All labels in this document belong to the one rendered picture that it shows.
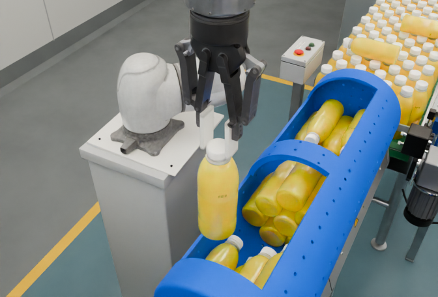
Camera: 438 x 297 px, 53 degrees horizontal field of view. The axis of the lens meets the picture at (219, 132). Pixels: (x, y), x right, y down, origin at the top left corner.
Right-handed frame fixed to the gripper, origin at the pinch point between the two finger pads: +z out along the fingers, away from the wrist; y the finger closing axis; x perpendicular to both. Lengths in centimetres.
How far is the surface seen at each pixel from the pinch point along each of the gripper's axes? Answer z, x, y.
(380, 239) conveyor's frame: 141, 119, 26
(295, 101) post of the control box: 63, 102, -24
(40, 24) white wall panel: 117, 171, -276
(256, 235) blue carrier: 51, 23, -2
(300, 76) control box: 46, 94, -20
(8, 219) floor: 150, 33, -156
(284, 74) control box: 47, 94, -27
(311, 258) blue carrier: 30.3, 8.3, 16.1
